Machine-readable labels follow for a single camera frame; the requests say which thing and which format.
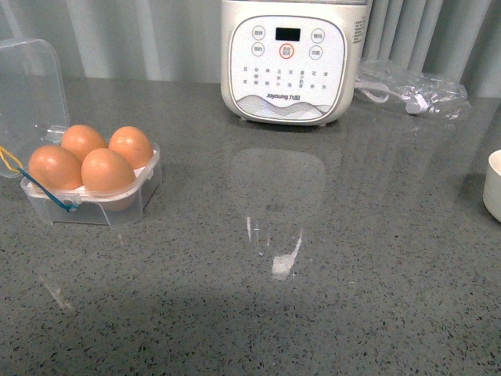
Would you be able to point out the brown egg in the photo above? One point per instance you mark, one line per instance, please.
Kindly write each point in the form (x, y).
(133, 145)
(105, 174)
(55, 167)
(80, 140)

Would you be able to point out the clear plastic bag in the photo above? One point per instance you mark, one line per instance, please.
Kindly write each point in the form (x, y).
(387, 85)

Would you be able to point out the white cup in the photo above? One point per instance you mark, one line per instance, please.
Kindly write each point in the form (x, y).
(492, 187)

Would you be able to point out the yellow rubber band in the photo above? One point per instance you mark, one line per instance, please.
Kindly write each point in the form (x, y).
(12, 163)

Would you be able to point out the clear plastic egg box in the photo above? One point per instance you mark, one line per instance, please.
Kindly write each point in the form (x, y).
(33, 114)

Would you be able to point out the white Joyoung cooker appliance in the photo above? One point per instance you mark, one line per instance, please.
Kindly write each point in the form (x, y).
(291, 62)

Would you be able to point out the blue rubber band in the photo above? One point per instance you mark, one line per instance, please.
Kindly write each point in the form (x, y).
(67, 206)

